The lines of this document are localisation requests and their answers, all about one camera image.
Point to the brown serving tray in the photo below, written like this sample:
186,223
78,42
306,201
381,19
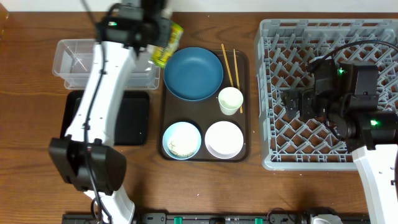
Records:
206,112

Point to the light blue bowl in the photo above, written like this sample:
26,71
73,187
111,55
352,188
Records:
166,136

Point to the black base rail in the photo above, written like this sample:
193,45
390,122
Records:
161,218

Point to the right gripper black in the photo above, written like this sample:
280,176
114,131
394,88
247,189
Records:
305,96

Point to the white pink bowl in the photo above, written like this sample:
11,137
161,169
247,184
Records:
224,140

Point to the clear plastic bin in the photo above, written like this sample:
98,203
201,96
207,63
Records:
73,62

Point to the yellow green snack wrapper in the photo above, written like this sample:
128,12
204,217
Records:
161,55

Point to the grey dishwasher rack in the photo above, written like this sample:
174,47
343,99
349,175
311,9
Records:
283,49

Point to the wooden chopstick right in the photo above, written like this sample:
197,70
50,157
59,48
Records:
237,76

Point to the white paper cup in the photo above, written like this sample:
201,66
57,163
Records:
230,100

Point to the dark blue plate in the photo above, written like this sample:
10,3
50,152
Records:
193,74

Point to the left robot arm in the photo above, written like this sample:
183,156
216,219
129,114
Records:
85,157

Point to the wooden chopstick left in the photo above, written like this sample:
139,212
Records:
227,65

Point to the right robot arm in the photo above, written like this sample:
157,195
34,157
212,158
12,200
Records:
345,94

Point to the black waste tray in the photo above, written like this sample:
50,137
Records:
132,122

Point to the wooden chopstick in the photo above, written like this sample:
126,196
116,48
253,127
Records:
227,65
237,76

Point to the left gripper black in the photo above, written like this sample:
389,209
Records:
161,38

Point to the pile of rice scraps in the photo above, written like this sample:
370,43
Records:
183,140

